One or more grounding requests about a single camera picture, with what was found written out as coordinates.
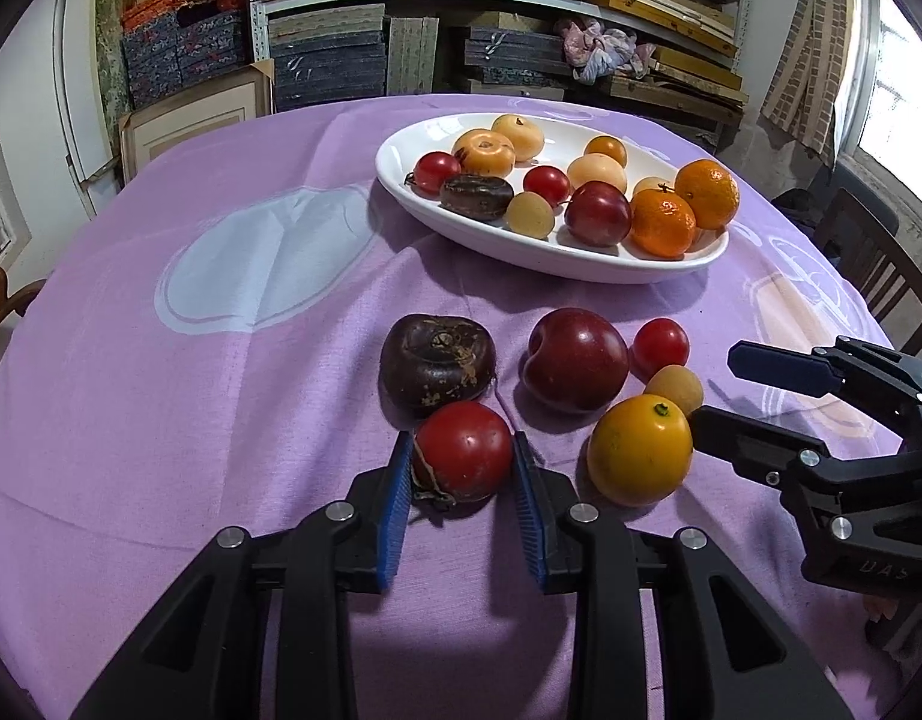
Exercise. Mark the dark wooden chair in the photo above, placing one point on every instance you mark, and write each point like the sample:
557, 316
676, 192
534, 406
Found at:
871, 259

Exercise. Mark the purple tablecloth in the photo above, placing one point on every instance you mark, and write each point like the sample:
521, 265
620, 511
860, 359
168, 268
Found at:
247, 326

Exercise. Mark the dark brown fruit on plate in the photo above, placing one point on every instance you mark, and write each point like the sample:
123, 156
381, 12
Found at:
479, 198

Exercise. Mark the tan round longan fruit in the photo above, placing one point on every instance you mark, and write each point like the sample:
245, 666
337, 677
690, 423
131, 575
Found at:
530, 215

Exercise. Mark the dark purple mangosteen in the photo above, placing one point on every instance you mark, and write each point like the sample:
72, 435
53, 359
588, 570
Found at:
431, 361

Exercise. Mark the small red cherry tomato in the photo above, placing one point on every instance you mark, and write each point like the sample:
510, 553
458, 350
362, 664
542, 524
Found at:
659, 343

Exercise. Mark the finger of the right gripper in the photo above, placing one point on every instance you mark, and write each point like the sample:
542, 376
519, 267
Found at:
759, 451
883, 383

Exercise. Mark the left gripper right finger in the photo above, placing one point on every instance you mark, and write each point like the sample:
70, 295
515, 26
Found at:
724, 652

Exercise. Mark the dark red plum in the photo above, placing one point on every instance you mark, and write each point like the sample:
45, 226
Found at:
576, 361
598, 214

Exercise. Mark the framed picture leaning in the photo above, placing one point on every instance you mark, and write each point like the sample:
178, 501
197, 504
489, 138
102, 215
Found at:
238, 96

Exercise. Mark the small orange kumquat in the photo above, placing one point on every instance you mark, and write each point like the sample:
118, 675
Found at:
608, 146

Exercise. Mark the white oval plate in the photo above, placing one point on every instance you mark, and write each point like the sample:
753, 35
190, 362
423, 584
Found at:
560, 254

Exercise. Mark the large orange tangerine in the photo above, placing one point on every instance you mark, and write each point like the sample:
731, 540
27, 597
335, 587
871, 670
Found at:
711, 191

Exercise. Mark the red tomato with stem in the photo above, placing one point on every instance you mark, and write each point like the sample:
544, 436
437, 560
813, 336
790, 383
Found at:
462, 455

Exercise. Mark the orange tangerine on plate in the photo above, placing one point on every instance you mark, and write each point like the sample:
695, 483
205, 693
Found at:
663, 224

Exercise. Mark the pale yellow pear fruit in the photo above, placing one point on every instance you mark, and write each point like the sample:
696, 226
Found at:
526, 137

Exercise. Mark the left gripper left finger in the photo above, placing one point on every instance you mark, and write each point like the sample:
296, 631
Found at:
257, 626

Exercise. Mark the small red cherry on plate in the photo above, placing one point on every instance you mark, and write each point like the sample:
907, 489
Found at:
548, 182

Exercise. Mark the peach apple with blemish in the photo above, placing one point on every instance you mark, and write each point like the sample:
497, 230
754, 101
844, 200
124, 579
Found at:
484, 152

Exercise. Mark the crumpled pink cloth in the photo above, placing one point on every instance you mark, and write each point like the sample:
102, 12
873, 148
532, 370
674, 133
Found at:
594, 51

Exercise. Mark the yellow-orange citrus fruit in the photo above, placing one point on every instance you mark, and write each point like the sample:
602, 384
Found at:
640, 451

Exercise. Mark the metal storage shelf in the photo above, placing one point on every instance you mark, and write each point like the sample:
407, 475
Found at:
327, 51

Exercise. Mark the dark red plum on plate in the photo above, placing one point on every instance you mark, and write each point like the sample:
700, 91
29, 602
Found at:
598, 214

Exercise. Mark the large pale yellow fruit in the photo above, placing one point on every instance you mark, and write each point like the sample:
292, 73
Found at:
597, 167

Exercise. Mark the small tan loquat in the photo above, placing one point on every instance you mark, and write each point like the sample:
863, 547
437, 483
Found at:
677, 384

